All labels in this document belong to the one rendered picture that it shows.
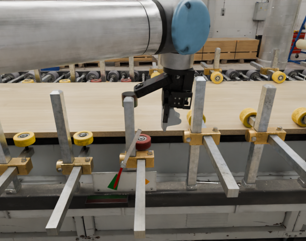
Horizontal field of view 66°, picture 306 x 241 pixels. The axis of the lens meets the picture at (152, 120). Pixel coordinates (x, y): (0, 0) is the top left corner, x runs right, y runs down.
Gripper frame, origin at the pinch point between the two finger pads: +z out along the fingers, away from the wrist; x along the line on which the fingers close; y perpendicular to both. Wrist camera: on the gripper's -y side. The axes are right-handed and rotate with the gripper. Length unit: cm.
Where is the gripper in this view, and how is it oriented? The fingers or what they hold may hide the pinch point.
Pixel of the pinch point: (162, 127)
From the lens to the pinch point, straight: 74.9
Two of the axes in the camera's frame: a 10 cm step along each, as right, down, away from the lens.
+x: -0.3, -5.0, 8.7
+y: 10.0, 0.4, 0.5
